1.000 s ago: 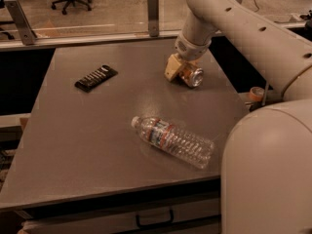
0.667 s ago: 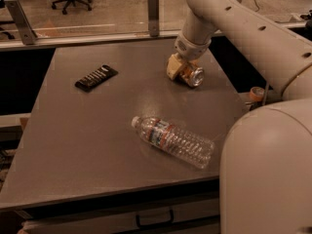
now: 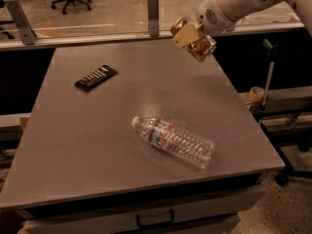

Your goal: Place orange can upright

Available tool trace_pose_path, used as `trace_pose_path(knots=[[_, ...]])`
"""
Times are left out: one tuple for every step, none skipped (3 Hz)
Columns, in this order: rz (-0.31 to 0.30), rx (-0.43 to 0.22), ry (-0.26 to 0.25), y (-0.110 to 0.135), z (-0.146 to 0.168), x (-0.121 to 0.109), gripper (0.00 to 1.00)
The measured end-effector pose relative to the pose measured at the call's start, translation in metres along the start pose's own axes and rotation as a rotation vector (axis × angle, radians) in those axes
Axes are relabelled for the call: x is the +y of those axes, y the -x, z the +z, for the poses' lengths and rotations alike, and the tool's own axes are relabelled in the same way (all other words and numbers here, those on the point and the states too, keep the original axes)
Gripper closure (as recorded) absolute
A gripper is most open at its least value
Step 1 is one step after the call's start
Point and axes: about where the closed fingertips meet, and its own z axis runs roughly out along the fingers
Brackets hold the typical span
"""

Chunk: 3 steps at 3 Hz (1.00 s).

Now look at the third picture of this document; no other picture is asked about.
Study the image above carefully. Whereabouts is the grey drawer with black handle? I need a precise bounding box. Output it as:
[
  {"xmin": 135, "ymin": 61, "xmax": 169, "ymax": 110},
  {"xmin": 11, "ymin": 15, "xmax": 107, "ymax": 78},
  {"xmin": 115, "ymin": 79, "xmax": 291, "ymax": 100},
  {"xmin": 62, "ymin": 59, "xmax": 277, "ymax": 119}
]
[{"xmin": 22, "ymin": 184, "xmax": 265, "ymax": 234}]

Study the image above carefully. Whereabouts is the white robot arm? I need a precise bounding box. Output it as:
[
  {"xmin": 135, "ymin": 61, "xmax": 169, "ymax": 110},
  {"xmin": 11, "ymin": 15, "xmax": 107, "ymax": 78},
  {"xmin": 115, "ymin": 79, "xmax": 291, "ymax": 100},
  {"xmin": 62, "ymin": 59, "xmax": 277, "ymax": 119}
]
[{"xmin": 173, "ymin": 0, "xmax": 312, "ymax": 48}]

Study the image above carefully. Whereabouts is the glass barrier panel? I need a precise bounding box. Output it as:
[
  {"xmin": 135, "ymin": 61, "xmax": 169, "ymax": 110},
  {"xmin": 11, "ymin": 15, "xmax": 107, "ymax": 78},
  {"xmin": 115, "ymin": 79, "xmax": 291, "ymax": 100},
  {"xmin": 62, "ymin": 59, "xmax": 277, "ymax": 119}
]
[{"xmin": 0, "ymin": 0, "xmax": 305, "ymax": 42}]

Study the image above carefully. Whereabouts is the black snack bar wrapper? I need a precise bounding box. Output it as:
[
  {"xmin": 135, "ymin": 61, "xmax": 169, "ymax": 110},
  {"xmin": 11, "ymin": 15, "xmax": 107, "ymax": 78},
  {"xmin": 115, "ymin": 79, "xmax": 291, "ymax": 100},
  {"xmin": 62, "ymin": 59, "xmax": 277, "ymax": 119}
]
[{"xmin": 75, "ymin": 64, "xmax": 118, "ymax": 93}]

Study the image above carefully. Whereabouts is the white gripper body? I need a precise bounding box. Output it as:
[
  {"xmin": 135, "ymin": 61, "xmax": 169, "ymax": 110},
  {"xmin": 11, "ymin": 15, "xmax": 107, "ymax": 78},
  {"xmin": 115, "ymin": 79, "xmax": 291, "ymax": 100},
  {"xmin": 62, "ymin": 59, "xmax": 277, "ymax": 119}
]
[{"xmin": 198, "ymin": 0, "xmax": 243, "ymax": 36}]

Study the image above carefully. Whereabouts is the orange soda can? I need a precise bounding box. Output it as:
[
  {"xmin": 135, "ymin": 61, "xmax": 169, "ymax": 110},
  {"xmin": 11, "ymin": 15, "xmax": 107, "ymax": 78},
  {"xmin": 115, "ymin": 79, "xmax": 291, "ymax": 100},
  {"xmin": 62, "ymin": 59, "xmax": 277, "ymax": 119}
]
[{"xmin": 171, "ymin": 17, "xmax": 216, "ymax": 61}]

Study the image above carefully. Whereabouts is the metal glass bracket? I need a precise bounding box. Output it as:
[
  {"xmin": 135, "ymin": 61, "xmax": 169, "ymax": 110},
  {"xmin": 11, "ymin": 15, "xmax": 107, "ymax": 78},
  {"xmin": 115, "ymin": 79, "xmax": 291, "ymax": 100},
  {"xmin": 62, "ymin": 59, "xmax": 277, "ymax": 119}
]
[
  {"xmin": 147, "ymin": 0, "xmax": 159, "ymax": 37},
  {"xmin": 4, "ymin": 0, "xmax": 36, "ymax": 45}
]

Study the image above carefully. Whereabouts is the middle metal glass bracket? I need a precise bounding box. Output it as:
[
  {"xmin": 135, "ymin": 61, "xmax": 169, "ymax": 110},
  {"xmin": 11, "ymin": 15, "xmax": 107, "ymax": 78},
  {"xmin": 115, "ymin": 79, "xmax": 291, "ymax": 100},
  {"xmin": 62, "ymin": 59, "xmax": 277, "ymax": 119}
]
[{"xmin": 147, "ymin": 0, "xmax": 159, "ymax": 37}]

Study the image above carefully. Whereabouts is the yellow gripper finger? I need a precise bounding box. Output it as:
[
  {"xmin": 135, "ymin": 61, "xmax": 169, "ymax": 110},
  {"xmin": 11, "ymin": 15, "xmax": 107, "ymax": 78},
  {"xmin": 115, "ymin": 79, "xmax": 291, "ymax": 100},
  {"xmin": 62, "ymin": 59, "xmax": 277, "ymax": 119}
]
[{"xmin": 173, "ymin": 21, "xmax": 202, "ymax": 49}]

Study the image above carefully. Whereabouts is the roll of tape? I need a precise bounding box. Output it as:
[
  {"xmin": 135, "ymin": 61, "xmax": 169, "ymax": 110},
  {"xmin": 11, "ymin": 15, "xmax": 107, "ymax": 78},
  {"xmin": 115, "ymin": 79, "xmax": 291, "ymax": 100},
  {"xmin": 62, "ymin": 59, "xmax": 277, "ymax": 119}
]
[{"xmin": 249, "ymin": 87, "xmax": 264, "ymax": 101}]

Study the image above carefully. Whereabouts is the left metal glass bracket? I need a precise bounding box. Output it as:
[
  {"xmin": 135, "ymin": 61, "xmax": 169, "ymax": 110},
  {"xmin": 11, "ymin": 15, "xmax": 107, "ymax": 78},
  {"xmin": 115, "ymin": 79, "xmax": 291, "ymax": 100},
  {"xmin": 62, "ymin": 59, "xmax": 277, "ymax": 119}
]
[{"xmin": 4, "ymin": 0, "xmax": 36, "ymax": 45}]

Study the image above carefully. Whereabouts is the clear plastic water bottle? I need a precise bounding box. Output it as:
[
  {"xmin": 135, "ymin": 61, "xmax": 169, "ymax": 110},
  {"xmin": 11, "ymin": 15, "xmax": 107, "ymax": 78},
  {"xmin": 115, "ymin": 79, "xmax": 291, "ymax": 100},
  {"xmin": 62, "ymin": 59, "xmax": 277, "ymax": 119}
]
[{"xmin": 132, "ymin": 116, "xmax": 215, "ymax": 169}]

